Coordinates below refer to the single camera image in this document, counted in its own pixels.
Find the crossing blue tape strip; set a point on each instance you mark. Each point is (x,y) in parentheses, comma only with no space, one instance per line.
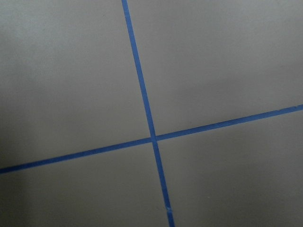
(161,137)

